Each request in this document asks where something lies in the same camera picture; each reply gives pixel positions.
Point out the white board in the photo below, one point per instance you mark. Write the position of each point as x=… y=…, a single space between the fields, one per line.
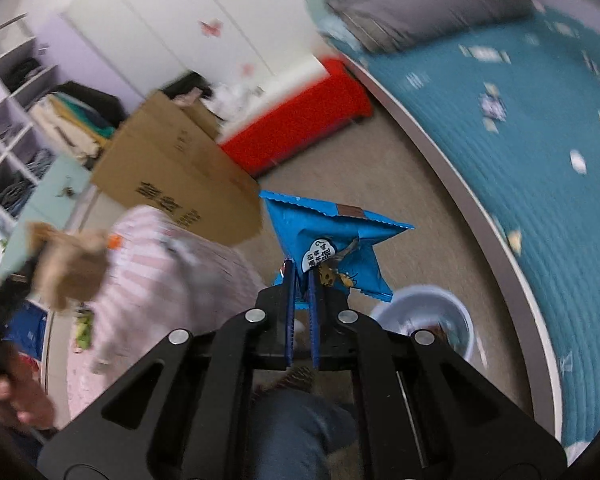
x=280 y=87

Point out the cream jacket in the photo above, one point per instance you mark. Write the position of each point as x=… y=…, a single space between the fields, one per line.
x=65 y=130

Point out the pink butterfly sticker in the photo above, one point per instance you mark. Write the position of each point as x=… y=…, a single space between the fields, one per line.
x=211 y=26

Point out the person's jeans leg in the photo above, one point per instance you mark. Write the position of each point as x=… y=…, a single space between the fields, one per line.
x=300 y=435

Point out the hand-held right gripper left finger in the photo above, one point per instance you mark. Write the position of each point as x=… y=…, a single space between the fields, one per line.
x=290 y=310

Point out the black bag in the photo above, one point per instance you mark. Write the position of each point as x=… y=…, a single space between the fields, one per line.
x=187 y=85

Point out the white plastic bag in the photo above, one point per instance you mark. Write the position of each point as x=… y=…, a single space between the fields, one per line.
x=235 y=102

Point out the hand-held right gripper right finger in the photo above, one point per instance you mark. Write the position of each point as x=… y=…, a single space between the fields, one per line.
x=314 y=320

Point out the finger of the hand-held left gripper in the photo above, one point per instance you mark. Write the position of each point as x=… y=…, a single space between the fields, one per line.
x=25 y=272

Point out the blue striped pillow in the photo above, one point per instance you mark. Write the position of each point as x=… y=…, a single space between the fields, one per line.
x=337 y=30

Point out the black coat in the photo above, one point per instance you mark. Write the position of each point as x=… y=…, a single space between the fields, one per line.
x=100 y=97

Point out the red flower sticker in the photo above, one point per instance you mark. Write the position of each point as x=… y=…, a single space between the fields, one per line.
x=245 y=67

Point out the purple staircase storage cabinet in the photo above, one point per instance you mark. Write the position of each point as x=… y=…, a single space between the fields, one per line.
x=45 y=200

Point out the white wardrobe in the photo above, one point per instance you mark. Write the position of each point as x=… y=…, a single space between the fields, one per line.
x=180 y=5

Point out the blue bag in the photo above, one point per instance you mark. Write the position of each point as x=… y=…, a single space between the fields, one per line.
x=25 y=330

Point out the grey duvet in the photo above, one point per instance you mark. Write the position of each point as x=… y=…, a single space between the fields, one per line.
x=420 y=0

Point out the green wrapper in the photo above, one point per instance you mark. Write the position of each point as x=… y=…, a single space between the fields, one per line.
x=83 y=331

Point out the orange bottle cap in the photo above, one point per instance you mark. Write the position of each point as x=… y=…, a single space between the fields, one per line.
x=114 y=242

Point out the teal bunk bed frame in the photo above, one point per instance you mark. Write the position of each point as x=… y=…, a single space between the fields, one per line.
x=530 y=320

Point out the brown paper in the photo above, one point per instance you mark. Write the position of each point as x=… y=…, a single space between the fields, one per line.
x=67 y=265

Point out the green garment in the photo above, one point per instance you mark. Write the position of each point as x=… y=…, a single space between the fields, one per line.
x=87 y=112

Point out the pink checkered tablecloth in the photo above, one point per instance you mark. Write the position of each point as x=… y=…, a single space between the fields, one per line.
x=145 y=320

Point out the red covered bench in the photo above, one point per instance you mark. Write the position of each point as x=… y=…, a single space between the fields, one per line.
x=300 y=120

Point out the teal candy print bed sheet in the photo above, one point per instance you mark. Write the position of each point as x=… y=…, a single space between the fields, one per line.
x=555 y=160

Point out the large cardboard box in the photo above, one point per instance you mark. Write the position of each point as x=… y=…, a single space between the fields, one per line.
x=175 y=180

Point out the person's left hand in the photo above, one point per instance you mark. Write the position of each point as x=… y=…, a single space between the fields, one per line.
x=27 y=400

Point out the light blue plastic bin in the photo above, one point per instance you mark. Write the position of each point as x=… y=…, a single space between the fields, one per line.
x=410 y=305

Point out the blue snack packet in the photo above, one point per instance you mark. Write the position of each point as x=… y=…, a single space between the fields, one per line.
x=330 y=240

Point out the pine cone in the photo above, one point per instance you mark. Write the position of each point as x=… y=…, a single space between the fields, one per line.
x=68 y=191

